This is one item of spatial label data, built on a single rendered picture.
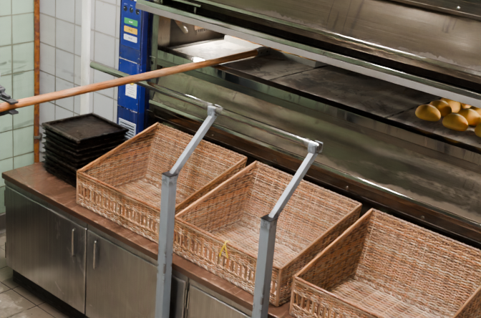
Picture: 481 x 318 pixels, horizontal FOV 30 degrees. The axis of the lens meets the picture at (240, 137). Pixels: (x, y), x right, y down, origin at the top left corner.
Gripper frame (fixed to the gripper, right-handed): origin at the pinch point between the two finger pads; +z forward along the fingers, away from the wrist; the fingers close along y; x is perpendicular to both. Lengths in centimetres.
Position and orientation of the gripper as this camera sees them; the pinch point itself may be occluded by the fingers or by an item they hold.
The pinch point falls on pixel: (9, 105)
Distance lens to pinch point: 323.3
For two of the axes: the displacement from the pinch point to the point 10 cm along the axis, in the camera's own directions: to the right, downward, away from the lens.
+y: -0.8, 9.4, 3.4
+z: 7.4, 2.9, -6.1
